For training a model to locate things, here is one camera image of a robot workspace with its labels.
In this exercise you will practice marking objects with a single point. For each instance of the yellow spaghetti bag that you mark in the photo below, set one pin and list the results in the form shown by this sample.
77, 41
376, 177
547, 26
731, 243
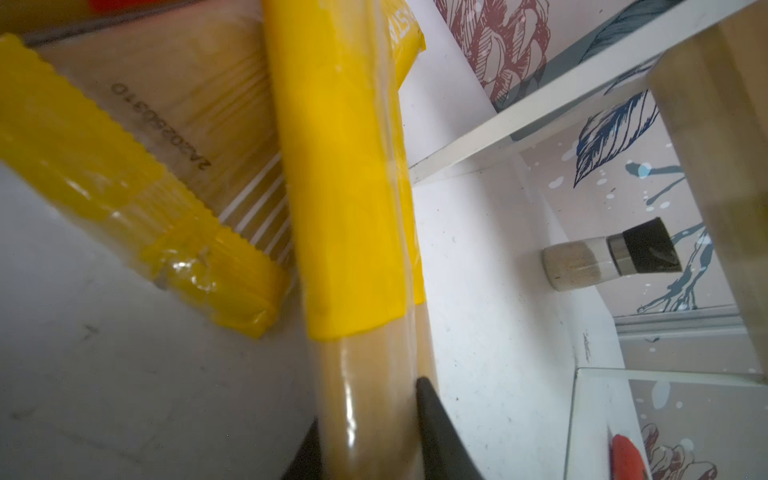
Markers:
334, 89
158, 136

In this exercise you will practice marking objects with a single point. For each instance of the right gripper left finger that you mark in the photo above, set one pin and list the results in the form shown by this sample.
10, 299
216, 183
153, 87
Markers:
307, 462

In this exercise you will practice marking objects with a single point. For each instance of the wooden two-tier shelf rack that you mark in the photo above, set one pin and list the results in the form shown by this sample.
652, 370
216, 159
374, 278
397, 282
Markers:
510, 349

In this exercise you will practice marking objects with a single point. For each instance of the red spaghetti box inner left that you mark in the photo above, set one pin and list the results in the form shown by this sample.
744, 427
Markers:
626, 461

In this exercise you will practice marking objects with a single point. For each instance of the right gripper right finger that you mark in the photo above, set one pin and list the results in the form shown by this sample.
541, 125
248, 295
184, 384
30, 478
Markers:
444, 455

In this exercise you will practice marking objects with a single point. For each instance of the glass spice jar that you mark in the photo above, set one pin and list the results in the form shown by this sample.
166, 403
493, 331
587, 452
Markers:
644, 249

